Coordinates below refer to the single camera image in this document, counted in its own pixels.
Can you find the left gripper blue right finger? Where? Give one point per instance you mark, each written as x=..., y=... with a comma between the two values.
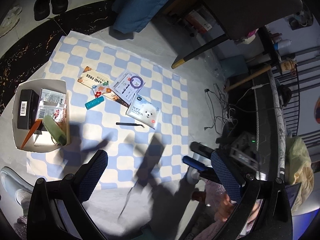
x=228, y=175

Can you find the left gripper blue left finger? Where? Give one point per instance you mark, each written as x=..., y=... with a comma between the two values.
x=91, y=173

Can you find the green bottle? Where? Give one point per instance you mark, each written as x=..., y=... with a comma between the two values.
x=56, y=132

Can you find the black tweezers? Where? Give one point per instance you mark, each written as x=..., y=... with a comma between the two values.
x=129, y=124

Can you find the round bristle hair brush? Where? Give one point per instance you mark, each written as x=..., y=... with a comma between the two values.
x=35, y=126

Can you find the red white sachet packet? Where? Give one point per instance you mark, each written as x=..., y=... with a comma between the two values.
x=52, y=103

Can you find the black rectangular box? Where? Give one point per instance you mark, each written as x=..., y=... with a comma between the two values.
x=28, y=104

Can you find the person right hand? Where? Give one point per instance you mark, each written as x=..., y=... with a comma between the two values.
x=225, y=208

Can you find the light blue slipper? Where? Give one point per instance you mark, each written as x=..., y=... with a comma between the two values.
x=14, y=184

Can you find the teal small tube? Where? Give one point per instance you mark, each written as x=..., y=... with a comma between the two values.
x=94, y=102

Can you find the gold cardboard storage box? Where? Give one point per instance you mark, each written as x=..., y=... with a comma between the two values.
x=41, y=141

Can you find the blue white checkered mat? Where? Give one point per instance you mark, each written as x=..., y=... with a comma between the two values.
x=158, y=151

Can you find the soft cotton tissue pack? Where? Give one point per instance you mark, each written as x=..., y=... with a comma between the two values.
x=144, y=111

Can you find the and free booklet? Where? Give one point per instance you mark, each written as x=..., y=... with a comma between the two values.
x=99, y=84

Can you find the black slipper pair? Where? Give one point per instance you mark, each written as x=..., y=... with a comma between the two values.
x=43, y=8

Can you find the blue seat cushion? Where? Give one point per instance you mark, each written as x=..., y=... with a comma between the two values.
x=132, y=16

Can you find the white hair tie card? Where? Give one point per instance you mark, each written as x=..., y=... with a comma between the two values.
x=127, y=85

